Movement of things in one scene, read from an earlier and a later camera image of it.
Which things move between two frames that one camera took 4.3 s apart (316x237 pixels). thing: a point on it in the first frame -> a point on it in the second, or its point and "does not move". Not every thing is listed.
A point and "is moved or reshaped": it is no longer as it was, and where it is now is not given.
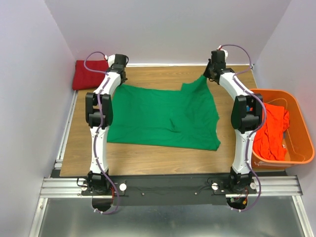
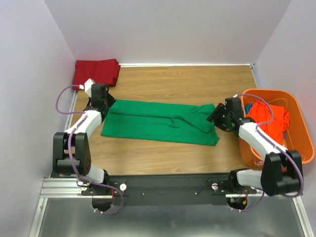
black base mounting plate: (166, 189) does not move
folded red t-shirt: (84, 79) does not move
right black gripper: (205, 73) -> (220, 108)
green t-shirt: (185, 118) is moved or reshaped
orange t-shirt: (268, 140) does not move
